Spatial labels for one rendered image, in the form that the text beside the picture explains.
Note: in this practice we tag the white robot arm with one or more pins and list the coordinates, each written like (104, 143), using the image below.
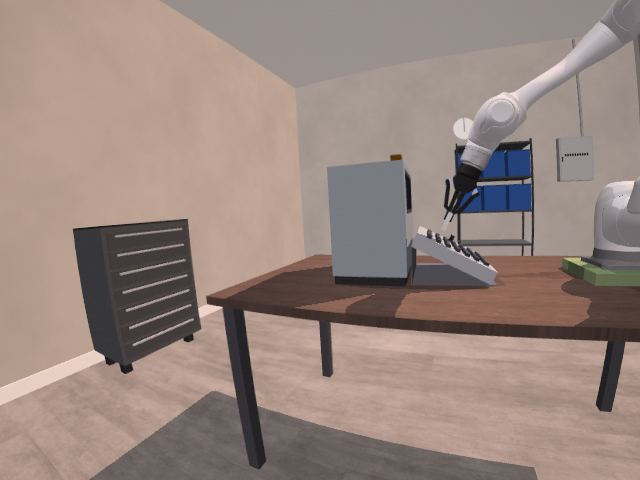
(616, 221)

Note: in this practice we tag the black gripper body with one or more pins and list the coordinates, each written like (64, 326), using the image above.
(469, 175)

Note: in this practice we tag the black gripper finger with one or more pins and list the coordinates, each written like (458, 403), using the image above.
(449, 208)
(475, 193)

